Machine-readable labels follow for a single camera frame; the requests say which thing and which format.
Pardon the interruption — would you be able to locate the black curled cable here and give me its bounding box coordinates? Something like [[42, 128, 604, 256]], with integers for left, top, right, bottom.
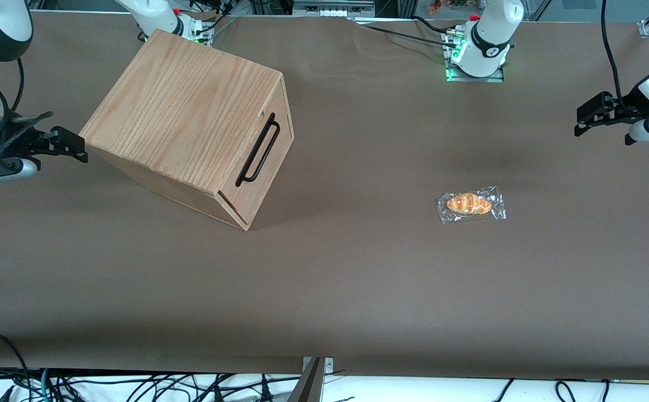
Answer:
[[554, 380, 578, 402]]

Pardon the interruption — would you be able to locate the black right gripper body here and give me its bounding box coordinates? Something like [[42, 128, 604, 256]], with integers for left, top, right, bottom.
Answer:
[[0, 124, 51, 171]]

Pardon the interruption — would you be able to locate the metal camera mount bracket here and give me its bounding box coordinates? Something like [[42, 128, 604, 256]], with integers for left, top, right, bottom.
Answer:
[[287, 356, 335, 402]]

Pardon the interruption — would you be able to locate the black metal drawer handle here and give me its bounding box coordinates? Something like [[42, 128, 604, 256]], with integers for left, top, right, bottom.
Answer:
[[235, 113, 281, 187]]

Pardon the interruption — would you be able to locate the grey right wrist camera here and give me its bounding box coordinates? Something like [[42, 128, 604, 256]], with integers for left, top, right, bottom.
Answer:
[[0, 158, 40, 188]]

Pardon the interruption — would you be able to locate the black cable tangle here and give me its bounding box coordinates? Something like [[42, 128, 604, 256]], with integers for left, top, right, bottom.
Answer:
[[51, 370, 302, 402]]

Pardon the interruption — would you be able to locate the wooden drawer with black handle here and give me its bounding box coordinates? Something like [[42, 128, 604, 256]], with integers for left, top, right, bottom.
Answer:
[[219, 78, 295, 231]]

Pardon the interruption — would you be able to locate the brown table cover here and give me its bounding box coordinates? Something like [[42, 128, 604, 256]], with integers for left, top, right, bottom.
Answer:
[[0, 10, 649, 381]]

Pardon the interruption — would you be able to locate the short black table cable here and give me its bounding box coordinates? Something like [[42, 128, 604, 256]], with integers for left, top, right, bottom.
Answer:
[[412, 15, 449, 32]]

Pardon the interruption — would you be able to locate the plastic wrapped bread roll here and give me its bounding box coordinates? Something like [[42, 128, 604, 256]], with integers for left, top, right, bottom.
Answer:
[[437, 185, 507, 225]]

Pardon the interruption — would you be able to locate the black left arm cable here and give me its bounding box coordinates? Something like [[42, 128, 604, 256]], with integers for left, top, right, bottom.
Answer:
[[602, 0, 646, 112]]

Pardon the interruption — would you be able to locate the long black table cable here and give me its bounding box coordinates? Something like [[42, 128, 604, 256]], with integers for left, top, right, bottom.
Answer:
[[352, 20, 449, 45]]

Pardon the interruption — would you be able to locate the light wooden drawer cabinet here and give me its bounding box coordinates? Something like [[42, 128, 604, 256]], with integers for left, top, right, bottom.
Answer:
[[79, 28, 295, 231]]

